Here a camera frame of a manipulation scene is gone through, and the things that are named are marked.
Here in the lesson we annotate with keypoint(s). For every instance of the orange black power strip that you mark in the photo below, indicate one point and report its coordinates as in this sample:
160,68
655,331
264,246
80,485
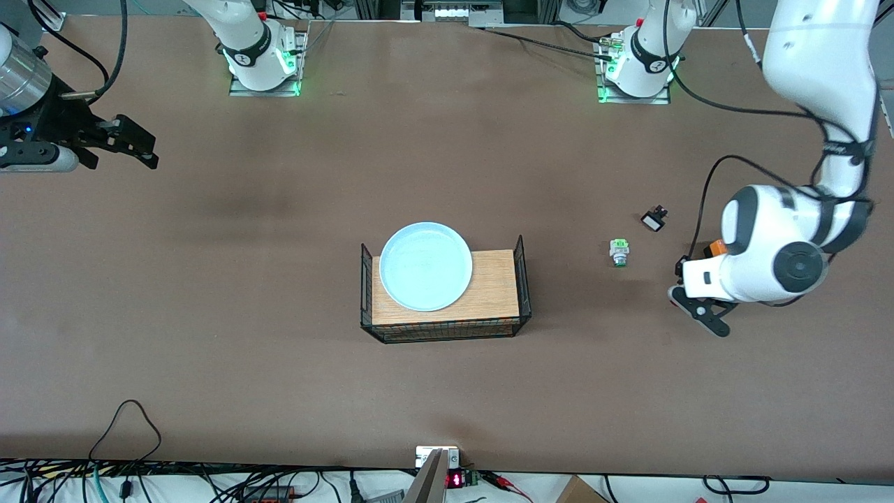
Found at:
269,494

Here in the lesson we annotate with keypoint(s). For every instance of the red digit display module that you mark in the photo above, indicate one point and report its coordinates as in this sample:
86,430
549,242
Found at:
455,480

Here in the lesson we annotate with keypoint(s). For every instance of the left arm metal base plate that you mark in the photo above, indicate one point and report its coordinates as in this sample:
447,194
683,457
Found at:
632,100

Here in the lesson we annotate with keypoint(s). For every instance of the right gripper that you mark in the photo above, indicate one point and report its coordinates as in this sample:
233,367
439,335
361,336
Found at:
57,120

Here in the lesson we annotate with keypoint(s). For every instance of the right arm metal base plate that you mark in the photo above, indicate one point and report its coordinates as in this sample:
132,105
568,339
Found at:
241,89

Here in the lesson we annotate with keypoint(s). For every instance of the green push button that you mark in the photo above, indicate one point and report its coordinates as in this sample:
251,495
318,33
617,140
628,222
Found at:
619,250

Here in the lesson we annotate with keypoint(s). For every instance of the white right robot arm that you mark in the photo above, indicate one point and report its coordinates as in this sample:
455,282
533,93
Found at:
251,42

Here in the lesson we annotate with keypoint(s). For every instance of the aluminium frame with white light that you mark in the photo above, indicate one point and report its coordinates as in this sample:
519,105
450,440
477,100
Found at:
454,12

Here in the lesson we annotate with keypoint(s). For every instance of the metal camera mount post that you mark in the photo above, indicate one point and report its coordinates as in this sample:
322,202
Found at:
433,478

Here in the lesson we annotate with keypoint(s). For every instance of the aluminium corner profile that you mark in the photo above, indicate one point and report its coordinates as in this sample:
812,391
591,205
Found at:
52,19

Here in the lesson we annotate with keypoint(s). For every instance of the red probe lead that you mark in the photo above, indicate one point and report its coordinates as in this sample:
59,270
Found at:
506,482

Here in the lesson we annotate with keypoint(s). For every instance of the orange black button box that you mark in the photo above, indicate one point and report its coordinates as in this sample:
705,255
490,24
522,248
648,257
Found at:
716,249

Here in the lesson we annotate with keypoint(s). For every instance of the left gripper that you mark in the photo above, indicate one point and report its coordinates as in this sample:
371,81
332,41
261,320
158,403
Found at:
678,267

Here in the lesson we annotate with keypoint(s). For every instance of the black white rocker switch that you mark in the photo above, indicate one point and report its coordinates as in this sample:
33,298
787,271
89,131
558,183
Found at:
654,221

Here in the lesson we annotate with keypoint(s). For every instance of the brown cardboard box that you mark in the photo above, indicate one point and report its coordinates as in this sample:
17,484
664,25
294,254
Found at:
580,492

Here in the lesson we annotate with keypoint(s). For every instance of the light blue round plate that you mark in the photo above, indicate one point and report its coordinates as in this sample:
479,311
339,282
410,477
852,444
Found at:
426,265

